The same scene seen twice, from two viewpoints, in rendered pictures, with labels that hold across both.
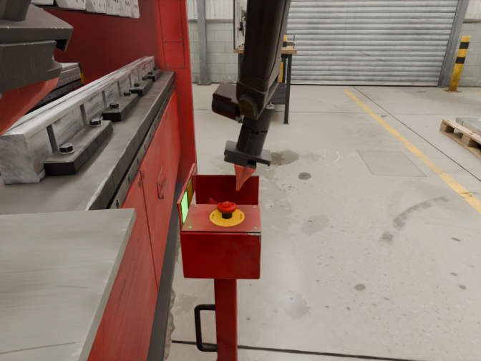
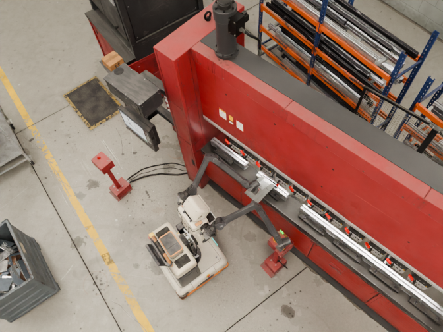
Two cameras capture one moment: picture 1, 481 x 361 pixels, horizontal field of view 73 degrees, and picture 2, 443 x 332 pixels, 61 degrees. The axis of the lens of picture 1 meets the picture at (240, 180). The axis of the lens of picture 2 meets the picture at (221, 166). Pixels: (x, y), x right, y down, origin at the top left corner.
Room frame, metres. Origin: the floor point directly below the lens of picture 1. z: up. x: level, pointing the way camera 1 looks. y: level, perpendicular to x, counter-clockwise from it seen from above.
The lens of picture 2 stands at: (1.27, -1.06, 4.46)
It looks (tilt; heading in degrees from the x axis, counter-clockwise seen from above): 60 degrees down; 144
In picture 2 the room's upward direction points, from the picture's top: 6 degrees counter-clockwise
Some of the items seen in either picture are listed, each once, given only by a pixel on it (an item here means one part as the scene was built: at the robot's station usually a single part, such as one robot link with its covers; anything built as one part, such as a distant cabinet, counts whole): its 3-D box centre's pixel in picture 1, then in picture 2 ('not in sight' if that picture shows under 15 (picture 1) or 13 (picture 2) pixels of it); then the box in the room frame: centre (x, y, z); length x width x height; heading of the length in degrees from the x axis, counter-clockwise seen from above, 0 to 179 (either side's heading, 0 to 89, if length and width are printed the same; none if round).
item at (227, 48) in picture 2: not in sight; (235, 29); (-0.43, 0.42, 2.54); 0.33 x 0.25 x 0.47; 6
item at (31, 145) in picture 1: (120, 84); (375, 263); (1.36, 0.49, 0.92); 1.67 x 0.06 x 0.10; 6
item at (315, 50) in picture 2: not in sight; (326, 49); (-0.78, 2.29, 0.87); 2.20 x 0.50 x 1.75; 175
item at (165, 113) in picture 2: not in sight; (160, 118); (-1.15, -0.06, 1.18); 0.40 x 0.24 x 0.07; 6
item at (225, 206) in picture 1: (227, 211); not in sight; (0.57, 0.03, 0.79); 0.04 x 0.04 x 0.04
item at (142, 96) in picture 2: not in sight; (142, 112); (-1.09, -0.25, 1.53); 0.51 x 0.25 x 0.85; 7
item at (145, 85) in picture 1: (142, 87); (384, 279); (1.51, 0.45, 0.89); 0.30 x 0.05 x 0.03; 6
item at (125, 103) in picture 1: (122, 105); (347, 250); (1.11, 0.41, 0.89); 0.30 x 0.05 x 0.03; 6
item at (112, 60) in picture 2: not in sight; (111, 60); (-2.42, 0.08, 1.04); 0.30 x 0.26 x 0.12; 175
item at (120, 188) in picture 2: not in sight; (111, 176); (-1.43, -0.79, 0.41); 0.25 x 0.20 x 0.83; 96
